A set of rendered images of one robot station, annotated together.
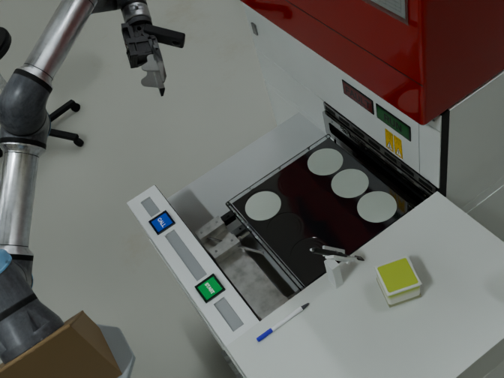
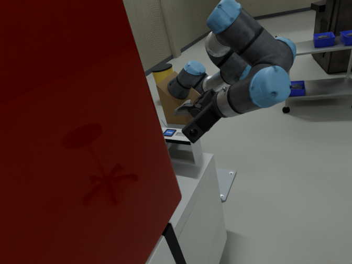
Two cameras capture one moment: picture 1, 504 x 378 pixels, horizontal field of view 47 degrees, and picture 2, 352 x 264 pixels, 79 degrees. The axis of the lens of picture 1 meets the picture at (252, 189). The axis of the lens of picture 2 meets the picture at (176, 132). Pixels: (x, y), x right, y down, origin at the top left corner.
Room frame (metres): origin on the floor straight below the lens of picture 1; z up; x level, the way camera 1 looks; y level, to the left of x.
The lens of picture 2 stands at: (1.76, -0.27, 1.51)
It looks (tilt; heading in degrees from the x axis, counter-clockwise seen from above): 31 degrees down; 143
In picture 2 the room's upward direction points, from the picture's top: 15 degrees counter-clockwise
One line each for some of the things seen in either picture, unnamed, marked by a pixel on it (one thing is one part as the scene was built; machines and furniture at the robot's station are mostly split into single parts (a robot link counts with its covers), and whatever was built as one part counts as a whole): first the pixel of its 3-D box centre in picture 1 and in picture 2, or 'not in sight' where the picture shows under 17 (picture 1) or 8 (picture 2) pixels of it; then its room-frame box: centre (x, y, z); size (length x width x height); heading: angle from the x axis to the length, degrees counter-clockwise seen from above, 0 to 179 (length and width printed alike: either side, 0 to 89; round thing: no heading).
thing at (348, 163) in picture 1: (318, 205); not in sight; (0.93, -0.15, 0.90); 0.34 x 0.34 x 0.01; 18
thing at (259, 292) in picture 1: (243, 273); not in sight; (0.83, 0.10, 0.87); 0.36 x 0.08 x 0.03; 18
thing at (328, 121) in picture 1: (375, 160); not in sight; (1.01, -0.35, 0.89); 0.44 x 0.02 x 0.10; 18
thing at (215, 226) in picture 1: (210, 229); not in sight; (0.98, 0.14, 0.89); 0.08 x 0.03 x 0.03; 108
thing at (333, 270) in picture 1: (338, 262); not in sight; (0.66, -0.12, 1.03); 0.06 x 0.04 x 0.13; 108
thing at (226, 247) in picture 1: (225, 248); not in sight; (0.90, 0.12, 0.89); 0.08 x 0.03 x 0.03; 108
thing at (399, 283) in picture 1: (397, 282); not in sight; (0.58, -0.22, 1.00); 0.07 x 0.07 x 0.07; 88
